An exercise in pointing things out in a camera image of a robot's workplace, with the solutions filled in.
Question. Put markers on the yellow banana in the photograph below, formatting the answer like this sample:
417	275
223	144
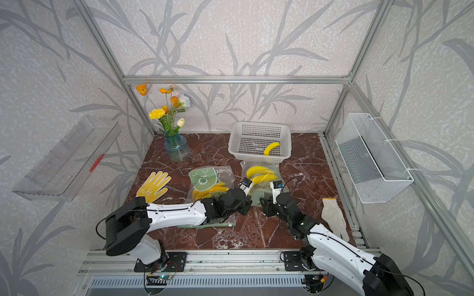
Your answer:
264	178
270	147
258	170

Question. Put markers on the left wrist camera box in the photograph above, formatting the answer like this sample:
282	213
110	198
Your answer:
246	185

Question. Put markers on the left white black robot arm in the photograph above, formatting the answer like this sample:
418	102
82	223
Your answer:
127	228

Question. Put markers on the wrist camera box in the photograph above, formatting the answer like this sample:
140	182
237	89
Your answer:
277	188
246	185

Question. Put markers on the aluminium frame crossbar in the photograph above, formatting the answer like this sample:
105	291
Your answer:
171	80

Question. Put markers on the left circuit board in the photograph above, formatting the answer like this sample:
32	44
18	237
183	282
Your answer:
158	280

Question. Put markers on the white work glove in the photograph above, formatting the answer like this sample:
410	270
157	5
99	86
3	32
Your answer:
333	216

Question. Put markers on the bananas in left bag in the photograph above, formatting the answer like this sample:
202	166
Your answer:
221	187

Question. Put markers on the blue glass vase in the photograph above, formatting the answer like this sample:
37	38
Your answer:
177	148

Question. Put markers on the artificial flower bouquet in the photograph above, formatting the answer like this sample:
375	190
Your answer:
166	114

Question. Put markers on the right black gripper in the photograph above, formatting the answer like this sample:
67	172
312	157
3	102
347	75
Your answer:
266	208

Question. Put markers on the left zip-top bag with bananas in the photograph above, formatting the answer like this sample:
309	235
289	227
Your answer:
205	177

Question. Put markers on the white wire mesh basket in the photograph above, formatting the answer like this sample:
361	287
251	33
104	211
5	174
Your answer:
376	169

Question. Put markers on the circuit board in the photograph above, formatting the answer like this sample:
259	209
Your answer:
314	284
158	280

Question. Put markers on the white plastic basket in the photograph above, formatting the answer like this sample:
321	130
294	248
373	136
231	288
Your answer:
249	139

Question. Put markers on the aluminium front rail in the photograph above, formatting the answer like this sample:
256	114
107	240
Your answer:
198	262

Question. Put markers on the right circuit board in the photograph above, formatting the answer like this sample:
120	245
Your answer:
314	284

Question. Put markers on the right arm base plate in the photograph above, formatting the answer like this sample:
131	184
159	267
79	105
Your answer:
293	261

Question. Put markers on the clear acrylic wall shelf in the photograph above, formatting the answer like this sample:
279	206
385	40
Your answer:
63	172

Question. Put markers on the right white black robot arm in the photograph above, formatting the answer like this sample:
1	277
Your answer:
367	274

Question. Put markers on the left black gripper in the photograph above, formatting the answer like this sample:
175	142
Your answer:
247	205

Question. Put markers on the yellow work glove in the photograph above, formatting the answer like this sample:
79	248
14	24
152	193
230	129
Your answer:
154	187

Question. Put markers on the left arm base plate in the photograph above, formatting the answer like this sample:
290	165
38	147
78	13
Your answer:
171	262

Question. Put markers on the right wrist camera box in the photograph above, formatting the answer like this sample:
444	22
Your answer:
277	188

